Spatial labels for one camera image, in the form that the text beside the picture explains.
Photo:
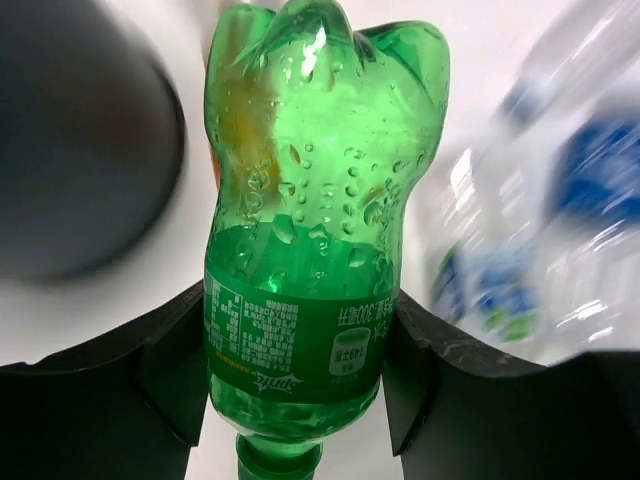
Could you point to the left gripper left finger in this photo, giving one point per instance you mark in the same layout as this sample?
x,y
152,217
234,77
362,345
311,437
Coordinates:
x,y
128,404

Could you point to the orange juice plastic bottle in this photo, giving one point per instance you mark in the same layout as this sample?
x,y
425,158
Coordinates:
x,y
216,166

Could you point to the green Sprite plastic bottle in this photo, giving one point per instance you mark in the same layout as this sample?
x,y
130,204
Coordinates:
x,y
321,132

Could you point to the dark green cylindrical bin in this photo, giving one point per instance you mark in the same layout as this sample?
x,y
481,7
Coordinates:
x,y
93,138

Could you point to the clear bottle dark blue label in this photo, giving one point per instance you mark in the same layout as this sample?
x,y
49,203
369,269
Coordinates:
x,y
584,170

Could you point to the clear bottle green-blue label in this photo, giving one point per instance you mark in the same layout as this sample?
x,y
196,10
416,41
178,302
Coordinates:
x,y
484,257

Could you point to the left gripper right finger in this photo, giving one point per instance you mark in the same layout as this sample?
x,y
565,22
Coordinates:
x,y
460,409

